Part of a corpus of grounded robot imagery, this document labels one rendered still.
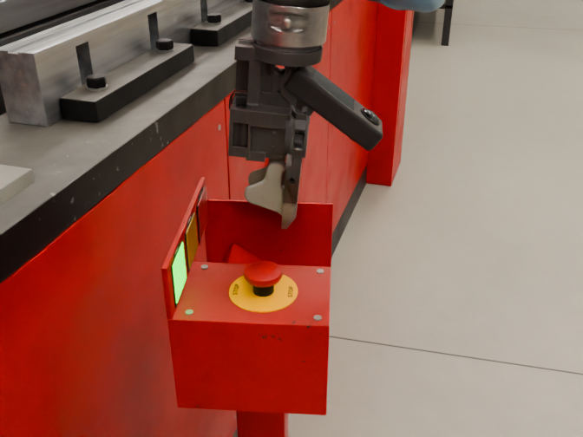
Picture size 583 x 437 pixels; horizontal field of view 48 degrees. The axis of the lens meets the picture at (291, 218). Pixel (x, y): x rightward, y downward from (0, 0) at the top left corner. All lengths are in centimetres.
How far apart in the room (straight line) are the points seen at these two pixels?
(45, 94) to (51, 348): 32
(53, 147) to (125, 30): 28
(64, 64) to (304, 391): 52
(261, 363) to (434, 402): 106
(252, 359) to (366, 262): 152
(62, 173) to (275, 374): 32
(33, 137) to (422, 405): 116
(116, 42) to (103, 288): 38
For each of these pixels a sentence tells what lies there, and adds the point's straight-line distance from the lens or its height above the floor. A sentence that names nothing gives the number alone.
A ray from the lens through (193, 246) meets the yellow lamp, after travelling 72.
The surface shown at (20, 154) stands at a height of 87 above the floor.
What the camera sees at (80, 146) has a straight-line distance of 82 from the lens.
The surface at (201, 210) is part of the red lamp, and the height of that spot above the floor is 82.
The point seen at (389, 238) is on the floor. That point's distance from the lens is 232.
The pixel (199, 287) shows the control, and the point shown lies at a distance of 70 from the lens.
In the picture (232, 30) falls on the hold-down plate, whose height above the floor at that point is 89.
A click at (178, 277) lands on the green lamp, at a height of 81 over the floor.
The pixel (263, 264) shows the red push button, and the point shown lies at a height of 81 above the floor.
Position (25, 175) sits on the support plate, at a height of 100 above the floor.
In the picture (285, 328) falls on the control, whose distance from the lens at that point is 64.
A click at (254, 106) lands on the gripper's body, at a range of 68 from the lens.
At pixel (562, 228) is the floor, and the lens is 254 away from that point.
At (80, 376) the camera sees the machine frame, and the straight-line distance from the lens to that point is 82.
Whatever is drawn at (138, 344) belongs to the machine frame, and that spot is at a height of 59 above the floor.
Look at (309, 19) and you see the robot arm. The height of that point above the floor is 104.
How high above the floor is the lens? 118
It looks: 29 degrees down
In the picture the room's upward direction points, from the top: straight up
